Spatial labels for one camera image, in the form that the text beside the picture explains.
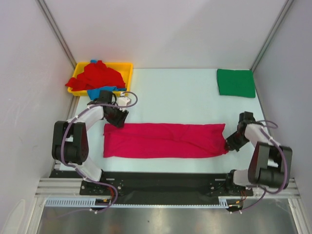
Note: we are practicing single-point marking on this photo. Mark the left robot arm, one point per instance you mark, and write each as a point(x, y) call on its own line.
point(70, 143)

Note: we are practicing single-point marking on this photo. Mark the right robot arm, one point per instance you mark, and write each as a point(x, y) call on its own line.
point(270, 164)

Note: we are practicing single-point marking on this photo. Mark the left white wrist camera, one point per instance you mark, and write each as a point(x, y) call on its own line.
point(123, 100)

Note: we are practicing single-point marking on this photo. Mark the folded green t shirt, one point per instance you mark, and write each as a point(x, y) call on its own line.
point(238, 83)

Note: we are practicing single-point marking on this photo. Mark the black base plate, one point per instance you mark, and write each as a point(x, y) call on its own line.
point(162, 188)

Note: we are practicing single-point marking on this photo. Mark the yellow plastic bin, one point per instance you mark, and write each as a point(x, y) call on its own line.
point(126, 70)

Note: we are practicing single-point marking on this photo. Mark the aluminium frame rail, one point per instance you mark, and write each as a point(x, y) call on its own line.
point(70, 187)

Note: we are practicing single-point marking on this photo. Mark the right corner aluminium post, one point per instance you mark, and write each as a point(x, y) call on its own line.
point(277, 23)

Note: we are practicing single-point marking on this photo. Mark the slotted cable duct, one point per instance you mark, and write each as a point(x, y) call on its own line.
point(104, 202)

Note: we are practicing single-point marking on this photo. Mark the corner aluminium post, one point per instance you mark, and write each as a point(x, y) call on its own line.
point(277, 23)
point(56, 30)

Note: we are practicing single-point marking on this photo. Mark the left corner aluminium post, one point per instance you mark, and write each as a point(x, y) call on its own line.
point(56, 30)

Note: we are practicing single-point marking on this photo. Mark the magenta t shirt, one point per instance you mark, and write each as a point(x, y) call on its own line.
point(164, 140)

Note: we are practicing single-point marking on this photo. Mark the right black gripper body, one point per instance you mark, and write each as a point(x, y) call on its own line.
point(236, 141)

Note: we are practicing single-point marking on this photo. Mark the blue t shirt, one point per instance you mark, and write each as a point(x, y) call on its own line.
point(96, 93)

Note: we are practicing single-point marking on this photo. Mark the red t shirt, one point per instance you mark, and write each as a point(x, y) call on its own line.
point(80, 81)

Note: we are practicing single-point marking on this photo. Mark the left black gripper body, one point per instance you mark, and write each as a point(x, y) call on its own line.
point(116, 117)

